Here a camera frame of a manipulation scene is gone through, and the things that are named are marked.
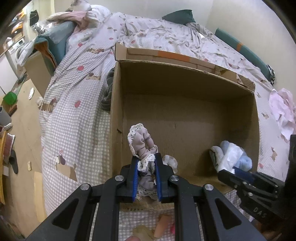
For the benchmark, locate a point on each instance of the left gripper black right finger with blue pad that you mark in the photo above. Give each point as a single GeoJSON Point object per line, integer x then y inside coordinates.
{"type": "Point", "coordinates": [201, 212]}

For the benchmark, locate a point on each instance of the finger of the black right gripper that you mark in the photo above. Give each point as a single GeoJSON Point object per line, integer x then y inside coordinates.
{"type": "Point", "coordinates": [260, 184]}

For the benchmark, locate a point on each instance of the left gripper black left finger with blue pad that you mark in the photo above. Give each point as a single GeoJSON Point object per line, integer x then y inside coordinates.
{"type": "Point", "coordinates": [91, 212]}

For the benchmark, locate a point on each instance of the tan sock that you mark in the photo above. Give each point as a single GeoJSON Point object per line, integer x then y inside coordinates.
{"type": "Point", "coordinates": [162, 225]}

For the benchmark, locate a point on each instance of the light blue plush toy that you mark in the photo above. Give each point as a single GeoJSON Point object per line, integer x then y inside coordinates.
{"type": "Point", "coordinates": [229, 156]}

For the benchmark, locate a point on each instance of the white satin scrunchie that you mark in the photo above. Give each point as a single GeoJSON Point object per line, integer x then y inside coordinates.
{"type": "Point", "coordinates": [170, 161]}

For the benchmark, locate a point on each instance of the mauve lace-trimmed scrunchie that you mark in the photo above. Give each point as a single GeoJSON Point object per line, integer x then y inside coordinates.
{"type": "Point", "coordinates": [143, 147]}

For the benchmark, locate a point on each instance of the operator left thumb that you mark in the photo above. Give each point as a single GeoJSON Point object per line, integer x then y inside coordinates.
{"type": "Point", "coordinates": [132, 238]}

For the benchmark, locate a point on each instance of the black slipper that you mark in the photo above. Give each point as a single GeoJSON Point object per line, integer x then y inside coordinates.
{"type": "Point", "coordinates": [13, 162]}

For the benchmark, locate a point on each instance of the pink white crumpled cloth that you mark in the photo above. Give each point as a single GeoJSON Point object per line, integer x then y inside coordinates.
{"type": "Point", "coordinates": [283, 109]}

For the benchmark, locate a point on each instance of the checkered dachshund print bedspread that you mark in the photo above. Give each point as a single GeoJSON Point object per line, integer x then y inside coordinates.
{"type": "Point", "coordinates": [75, 128]}

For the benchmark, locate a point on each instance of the open cardboard box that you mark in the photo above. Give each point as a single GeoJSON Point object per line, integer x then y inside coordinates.
{"type": "Point", "coordinates": [187, 105]}

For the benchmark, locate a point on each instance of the dark striped cloth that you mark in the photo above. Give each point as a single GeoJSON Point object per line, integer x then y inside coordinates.
{"type": "Point", "coordinates": [106, 101]}

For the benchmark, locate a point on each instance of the grey plastic cup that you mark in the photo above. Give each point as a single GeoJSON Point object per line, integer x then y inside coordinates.
{"type": "Point", "coordinates": [5, 119]}

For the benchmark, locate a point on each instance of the teal bolster cushion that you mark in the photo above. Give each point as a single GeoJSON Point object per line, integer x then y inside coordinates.
{"type": "Point", "coordinates": [266, 70]}

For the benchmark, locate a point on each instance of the green plastic dustpan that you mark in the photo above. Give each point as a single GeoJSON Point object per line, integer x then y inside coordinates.
{"type": "Point", "coordinates": [10, 98]}

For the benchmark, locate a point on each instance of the brown cardboard side box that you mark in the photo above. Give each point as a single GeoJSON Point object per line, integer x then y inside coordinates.
{"type": "Point", "coordinates": [40, 70]}

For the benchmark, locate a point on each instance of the teal folded blanket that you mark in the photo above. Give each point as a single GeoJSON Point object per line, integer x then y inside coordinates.
{"type": "Point", "coordinates": [52, 44]}

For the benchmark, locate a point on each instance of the white washing machine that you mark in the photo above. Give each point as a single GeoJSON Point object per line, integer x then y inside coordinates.
{"type": "Point", "coordinates": [13, 53]}

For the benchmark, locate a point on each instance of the dark green pillow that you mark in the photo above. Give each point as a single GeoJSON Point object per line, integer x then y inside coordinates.
{"type": "Point", "coordinates": [182, 17]}

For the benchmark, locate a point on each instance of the pink white rumpled duvet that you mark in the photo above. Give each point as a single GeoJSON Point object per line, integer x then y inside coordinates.
{"type": "Point", "coordinates": [83, 14]}

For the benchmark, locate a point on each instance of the black hanging garment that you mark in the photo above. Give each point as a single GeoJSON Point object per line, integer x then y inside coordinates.
{"type": "Point", "coordinates": [34, 17]}

